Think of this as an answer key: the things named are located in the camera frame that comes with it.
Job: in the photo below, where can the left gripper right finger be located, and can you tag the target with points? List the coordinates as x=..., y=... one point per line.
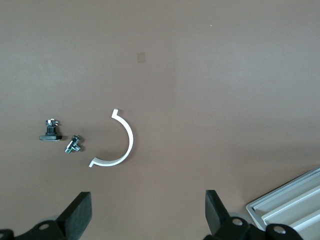
x=217, y=215

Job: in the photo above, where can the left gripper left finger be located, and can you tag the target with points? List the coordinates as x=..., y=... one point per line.
x=75, y=215

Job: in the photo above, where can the white plastic drawer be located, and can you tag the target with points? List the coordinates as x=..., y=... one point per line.
x=295, y=206
x=312, y=228

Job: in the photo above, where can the white drawer cabinet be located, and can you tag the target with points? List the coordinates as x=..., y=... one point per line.
x=255, y=207

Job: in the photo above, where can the black flat-cap button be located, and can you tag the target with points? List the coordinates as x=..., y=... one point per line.
x=51, y=137

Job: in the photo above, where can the white curved plastic clip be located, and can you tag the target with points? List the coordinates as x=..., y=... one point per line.
x=130, y=142

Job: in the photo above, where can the small metal switch part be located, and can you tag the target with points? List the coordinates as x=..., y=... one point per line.
x=73, y=144

